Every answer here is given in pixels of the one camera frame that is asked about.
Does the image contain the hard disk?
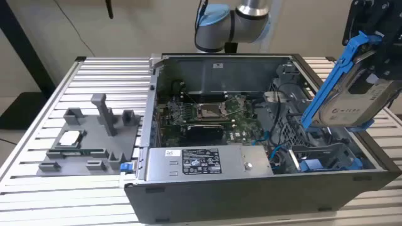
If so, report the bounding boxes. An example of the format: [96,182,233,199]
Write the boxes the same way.
[301,30,402,133]

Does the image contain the grey metal disk bay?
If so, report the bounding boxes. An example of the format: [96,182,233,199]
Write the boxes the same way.
[290,142,366,174]

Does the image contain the black RAM slot bank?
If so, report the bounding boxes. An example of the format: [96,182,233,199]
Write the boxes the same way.
[181,91,230,103]

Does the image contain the metal socket cover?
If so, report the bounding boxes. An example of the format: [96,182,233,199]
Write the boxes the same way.
[223,98,246,116]

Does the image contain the green motherboard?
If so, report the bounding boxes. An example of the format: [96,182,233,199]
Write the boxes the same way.
[157,93,267,148]

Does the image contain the CPU socket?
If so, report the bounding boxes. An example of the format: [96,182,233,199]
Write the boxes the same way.
[194,102,226,120]

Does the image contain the black graphics card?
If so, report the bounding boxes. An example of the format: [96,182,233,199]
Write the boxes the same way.
[179,123,226,147]

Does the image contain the black hanging antenna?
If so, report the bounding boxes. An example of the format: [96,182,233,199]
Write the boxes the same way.
[104,0,115,19]

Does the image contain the black open PC case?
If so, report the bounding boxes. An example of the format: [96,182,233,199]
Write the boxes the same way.
[119,52,402,224]

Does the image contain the silver power supply unit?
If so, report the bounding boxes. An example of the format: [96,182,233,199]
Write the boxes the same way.
[145,145,275,182]

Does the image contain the blue case latch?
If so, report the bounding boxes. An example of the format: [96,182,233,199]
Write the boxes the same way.
[119,161,134,174]

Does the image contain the grey parts rack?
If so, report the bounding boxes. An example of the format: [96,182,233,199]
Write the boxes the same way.
[36,93,143,177]

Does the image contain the green RAM stick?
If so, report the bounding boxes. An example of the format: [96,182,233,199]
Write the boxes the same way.
[62,149,106,156]

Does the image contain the silver CPU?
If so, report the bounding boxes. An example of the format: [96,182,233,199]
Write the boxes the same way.
[59,130,84,147]

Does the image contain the black monitor stand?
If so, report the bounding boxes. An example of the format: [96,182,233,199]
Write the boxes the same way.
[0,0,58,130]

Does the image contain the long black wire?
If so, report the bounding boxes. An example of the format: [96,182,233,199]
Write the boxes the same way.
[269,81,318,148]

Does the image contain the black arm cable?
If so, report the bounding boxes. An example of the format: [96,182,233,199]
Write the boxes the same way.
[195,0,215,29]

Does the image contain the blue disk wire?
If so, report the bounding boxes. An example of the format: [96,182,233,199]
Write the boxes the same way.
[253,137,286,165]

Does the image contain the blue carrier handle in bay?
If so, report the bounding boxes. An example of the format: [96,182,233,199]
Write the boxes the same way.
[299,158,332,173]

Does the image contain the thin wire locking lever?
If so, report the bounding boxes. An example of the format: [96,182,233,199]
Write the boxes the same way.
[185,92,199,105]

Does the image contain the thin black wall cable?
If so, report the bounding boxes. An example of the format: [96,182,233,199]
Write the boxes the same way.
[54,0,95,57]

